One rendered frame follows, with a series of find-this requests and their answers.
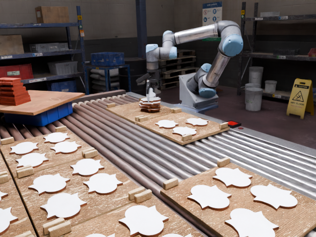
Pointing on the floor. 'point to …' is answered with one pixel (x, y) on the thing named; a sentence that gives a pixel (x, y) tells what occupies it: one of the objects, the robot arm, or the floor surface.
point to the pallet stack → (176, 68)
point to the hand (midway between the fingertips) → (150, 99)
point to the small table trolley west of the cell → (105, 74)
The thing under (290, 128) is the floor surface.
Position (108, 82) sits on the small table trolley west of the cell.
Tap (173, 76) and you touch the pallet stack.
